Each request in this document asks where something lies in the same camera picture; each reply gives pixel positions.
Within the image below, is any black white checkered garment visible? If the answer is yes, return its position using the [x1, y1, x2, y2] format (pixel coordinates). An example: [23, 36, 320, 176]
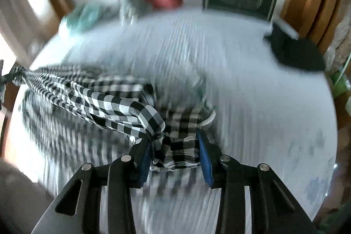
[11, 63, 216, 196]

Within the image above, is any light blue bed sheet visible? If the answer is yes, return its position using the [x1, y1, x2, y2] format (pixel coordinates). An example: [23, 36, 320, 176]
[5, 9, 337, 219]

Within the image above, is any teal pillow in plastic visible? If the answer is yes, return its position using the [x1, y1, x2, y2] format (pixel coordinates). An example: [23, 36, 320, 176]
[59, 3, 107, 34]

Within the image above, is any grey plush bunny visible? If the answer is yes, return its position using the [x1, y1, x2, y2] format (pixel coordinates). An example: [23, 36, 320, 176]
[119, 0, 154, 25]

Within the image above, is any black cloth pouch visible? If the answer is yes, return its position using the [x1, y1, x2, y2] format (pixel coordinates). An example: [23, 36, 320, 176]
[264, 23, 326, 72]

